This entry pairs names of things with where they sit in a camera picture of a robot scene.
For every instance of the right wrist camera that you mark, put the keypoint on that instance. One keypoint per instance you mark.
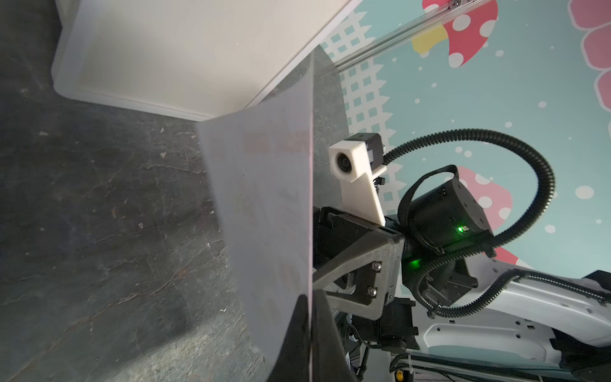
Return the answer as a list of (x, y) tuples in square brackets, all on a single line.
[(357, 162)]

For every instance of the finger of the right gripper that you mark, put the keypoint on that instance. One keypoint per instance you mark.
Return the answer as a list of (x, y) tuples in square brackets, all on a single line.
[(357, 269)]

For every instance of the white narrow menu rack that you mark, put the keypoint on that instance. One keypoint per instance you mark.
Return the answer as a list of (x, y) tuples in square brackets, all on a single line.
[(192, 60)]

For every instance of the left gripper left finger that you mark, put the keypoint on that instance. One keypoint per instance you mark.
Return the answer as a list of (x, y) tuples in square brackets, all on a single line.
[(293, 363)]

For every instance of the restaurant special menu sheet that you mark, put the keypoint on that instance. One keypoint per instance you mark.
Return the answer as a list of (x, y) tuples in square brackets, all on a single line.
[(259, 163)]

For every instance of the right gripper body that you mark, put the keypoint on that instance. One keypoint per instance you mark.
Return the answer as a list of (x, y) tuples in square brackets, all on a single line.
[(394, 331)]

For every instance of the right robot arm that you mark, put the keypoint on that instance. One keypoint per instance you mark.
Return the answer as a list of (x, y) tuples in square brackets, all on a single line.
[(425, 285)]

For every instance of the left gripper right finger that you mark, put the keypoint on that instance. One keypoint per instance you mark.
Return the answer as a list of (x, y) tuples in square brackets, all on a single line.
[(328, 357)]

